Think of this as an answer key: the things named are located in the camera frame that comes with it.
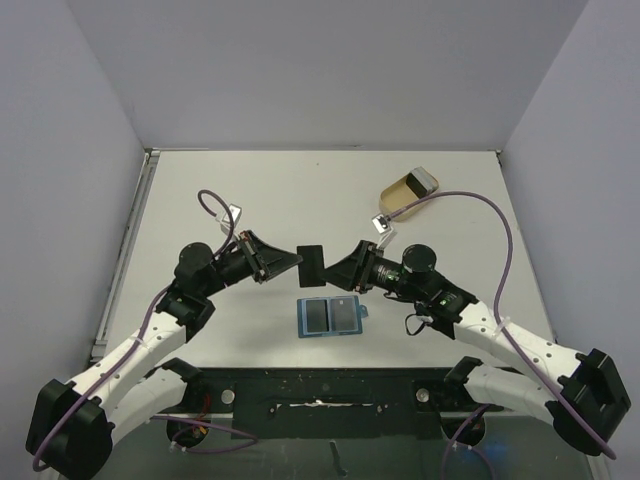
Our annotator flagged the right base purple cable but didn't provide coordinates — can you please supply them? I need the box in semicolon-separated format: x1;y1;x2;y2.
442;402;501;480

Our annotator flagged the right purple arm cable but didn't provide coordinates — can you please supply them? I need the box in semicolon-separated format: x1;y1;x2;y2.
379;190;617;460

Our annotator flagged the left aluminium rail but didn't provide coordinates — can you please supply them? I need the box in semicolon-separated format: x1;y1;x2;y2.
89;149;161;364

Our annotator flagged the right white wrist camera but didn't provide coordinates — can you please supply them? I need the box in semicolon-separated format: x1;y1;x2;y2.
372;213;397;250

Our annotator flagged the tan oval wooden tray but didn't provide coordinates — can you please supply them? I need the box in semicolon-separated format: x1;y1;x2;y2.
379;170;421;222

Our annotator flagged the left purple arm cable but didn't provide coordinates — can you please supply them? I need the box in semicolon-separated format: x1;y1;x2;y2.
32;189;241;472

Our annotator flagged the blue card holder wallet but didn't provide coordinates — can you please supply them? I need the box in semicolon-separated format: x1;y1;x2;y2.
296;295;368;338

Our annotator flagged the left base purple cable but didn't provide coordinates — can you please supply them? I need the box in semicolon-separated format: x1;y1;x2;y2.
149;412;276;455

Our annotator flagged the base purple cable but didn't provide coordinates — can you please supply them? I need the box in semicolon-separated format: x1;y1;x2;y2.
149;412;276;455
442;402;501;480

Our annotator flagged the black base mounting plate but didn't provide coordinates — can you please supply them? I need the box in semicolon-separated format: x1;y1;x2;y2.
169;368;478;440

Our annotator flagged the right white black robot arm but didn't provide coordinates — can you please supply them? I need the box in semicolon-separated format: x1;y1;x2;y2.
323;241;631;458

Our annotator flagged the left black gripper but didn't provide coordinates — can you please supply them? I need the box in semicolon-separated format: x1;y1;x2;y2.
201;230;302;297

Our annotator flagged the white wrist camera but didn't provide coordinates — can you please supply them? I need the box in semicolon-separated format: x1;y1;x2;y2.
217;203;243;236
372;213;397;250

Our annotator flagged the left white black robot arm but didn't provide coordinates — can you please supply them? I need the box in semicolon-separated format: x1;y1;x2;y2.
25;230;302;479

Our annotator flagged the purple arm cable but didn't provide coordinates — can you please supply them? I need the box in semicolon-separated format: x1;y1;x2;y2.
32;189;241;472
379;190;617;460

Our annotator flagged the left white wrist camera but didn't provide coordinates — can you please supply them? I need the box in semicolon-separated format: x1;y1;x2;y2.
217;203;243;236

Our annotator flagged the stack of cards in tray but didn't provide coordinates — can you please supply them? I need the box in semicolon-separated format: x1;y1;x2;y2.
405;167;439;199

